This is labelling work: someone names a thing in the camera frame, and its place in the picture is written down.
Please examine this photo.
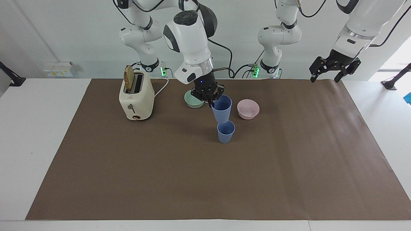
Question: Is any cream toaster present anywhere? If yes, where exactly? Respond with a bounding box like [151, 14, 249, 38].
[118, 71, 155, 121]

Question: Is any black stand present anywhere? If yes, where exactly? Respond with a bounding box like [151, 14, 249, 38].
[0, 61, 26, 87]
[381, 63, 411, 90]

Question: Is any white wall socket box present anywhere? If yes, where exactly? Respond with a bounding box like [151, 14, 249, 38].
[43, 61, 74, 78]

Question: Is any black cable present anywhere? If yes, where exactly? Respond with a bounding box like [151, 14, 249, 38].
[233, 49, 266, 80]
[368, 4, 411, 48]
[297, 0, 328, 18]
[208, 38, 237, 79]

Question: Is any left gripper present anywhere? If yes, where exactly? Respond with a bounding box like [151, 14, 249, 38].
[309, 49, 362, 83]

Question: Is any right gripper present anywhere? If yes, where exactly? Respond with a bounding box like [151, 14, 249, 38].
[191, 71, 225, 108]

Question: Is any white toaster cord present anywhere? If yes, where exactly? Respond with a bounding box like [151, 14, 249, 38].
[150, 76, 170, 98]

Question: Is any blue ribbed cup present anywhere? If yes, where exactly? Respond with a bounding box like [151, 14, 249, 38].
[217, 120, 236, 144]
[211, 94, 233, 124]

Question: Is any pink bowl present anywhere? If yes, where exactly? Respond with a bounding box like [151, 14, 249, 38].
[237, 99, 260, 120]

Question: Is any slice of toast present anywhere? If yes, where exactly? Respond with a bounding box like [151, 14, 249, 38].
[124, 65, 135, 94]

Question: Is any green bowl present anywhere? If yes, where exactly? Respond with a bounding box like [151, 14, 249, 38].
[184, 89, 205, 109]

